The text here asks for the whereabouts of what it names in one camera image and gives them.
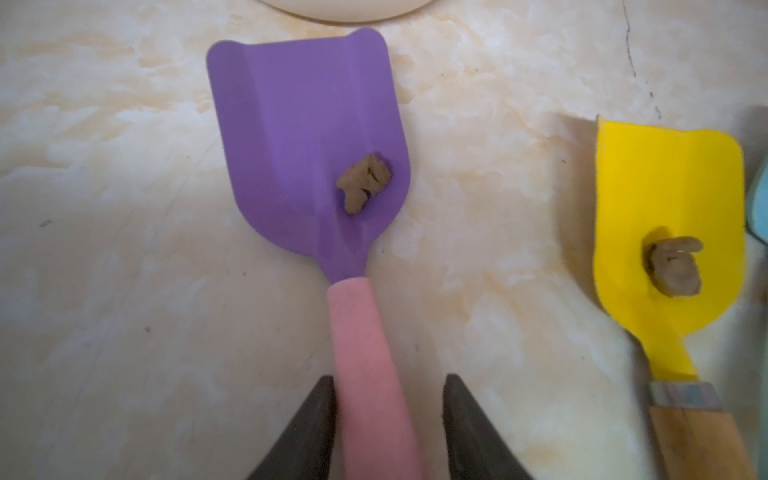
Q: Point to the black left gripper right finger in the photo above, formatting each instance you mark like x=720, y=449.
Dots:
x=475, y=448

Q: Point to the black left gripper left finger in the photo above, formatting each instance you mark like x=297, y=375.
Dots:
x=304, y=449

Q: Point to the purple square trowel pink handle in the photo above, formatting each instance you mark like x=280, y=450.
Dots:
x=293, y=117

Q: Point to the soil lump on yellow trowel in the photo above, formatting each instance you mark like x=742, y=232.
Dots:
x=672, y=268

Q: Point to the soil lump on purple trowel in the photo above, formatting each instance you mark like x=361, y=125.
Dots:
x=364, y=179

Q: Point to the light blue hand trowel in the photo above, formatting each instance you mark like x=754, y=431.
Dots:
x=756, y=204

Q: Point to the beige plastic bucket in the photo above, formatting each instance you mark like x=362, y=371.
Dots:
x=347, y=11

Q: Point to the yellow trowel wooden handle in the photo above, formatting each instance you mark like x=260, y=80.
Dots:
x=654, y=183

